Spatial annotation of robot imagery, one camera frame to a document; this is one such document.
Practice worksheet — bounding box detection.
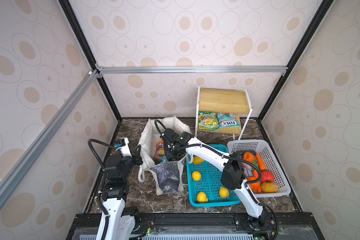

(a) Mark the orange fruit candy bag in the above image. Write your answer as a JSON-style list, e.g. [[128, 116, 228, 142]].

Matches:
[[154, 141, 165, 161]]

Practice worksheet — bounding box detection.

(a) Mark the cream canvas grocery bag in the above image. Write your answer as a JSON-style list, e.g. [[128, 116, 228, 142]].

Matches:
[[138, 119, 188, 196]]

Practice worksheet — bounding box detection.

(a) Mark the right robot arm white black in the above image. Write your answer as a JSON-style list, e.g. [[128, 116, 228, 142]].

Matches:
[[159, 128, 271, 228]]

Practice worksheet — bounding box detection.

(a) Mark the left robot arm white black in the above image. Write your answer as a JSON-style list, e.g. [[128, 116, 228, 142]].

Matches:
[[96, 145, 143, 240]]

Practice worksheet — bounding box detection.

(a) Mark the green lemon candy bag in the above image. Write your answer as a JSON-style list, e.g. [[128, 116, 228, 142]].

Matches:
[[198, 111, 219, 131]]

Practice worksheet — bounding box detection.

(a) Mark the teal Fox's candy bag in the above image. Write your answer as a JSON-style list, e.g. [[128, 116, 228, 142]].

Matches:
[[217, 112, 240, 129]]

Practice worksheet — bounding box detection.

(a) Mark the yellow lemon upper left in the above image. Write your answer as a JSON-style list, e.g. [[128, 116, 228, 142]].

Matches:
[[193, 156, 205, 165]]

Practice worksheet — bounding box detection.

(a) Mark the yellow lemon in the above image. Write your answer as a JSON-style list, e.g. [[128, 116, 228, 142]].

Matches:
[[197, 192, 209, 203], [219, 187, 230, 199], [193, 156, 205, 165], [192, 171, 202, 182]]

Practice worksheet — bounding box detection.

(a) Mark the yellow lemon middle left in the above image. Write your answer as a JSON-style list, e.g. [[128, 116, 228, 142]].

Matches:
[[192, 171, 202, 182]]

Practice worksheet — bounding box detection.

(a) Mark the teal plastic basket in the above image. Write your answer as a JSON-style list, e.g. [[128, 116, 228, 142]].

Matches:
[[187, 161, 241, 208]]

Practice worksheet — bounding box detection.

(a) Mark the yellow lemon bottom left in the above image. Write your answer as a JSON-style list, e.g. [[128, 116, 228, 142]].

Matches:
[[197, 192, 209, 203]]

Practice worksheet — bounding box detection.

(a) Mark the yellow lemon bottom right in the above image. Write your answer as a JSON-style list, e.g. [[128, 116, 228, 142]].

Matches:
[[219, 187, 230, 199]]

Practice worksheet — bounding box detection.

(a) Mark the orange bell pepper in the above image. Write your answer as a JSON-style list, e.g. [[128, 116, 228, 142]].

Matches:
[[243, 152, 256, 163]]

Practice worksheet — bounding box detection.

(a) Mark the orange carrot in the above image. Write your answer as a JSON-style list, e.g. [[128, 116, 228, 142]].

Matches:
[[256, 153, 267, 171]]

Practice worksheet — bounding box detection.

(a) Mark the silver aluminium crossbar left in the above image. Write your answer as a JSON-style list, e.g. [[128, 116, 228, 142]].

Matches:
[[0, 70, 100, 211]]

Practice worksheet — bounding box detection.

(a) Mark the silver aluminium crossbar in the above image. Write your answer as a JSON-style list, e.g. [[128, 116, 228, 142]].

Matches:
[[98, 66, 288, 75], [0, 70, 100, 211]]

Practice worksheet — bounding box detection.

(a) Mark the red tomato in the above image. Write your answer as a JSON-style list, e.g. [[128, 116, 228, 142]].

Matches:
[[261, 170, 275, 183]]

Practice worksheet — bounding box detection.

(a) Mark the silver aluminium crossbar back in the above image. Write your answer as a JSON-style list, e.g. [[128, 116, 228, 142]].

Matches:
[[98, 66, 288, 75]]

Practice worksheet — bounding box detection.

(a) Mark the white plastic basket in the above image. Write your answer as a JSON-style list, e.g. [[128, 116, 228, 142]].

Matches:
[[227, 140, 291, 198]]

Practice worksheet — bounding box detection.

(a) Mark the yellow orange mango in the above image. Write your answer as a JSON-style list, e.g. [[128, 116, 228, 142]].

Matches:
[[261, 182, 280, 194]]

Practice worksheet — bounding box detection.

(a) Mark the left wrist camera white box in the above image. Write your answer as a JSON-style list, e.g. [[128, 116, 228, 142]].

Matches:
[[115, 138, 132, 158]]

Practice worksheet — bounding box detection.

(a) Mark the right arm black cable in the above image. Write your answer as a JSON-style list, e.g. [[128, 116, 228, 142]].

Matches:
[[154, 119, 279, 240]]

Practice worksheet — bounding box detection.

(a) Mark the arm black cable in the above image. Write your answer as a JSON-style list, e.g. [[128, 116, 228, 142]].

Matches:
[[87, 138, 118, 211], [154, 119, 279, 240]]

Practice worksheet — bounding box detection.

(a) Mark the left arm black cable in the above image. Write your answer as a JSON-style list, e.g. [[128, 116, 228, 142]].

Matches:
[[87, 138, 118, 211]]

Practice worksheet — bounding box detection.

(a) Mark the white wire wooden shelf rack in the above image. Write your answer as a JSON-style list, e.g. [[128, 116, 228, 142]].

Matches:
[[196, 87, 253, 141]]

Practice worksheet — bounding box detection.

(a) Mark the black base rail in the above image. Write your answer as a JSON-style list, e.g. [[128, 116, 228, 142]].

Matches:
[[66, 212, 325, 240]]

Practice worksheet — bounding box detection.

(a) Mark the black corner frame post left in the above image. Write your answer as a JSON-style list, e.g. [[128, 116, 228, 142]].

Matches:
[[58, 0, 123, 122]]

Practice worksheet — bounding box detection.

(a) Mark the black corner frame post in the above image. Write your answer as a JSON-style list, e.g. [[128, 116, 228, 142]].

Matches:
[[257, 0, 335, 123], [58, 0, 123, 122]]

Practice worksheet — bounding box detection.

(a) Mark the black corner frame post right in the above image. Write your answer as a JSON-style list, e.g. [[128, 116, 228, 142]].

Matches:
[[257, 0, 335, 123]]

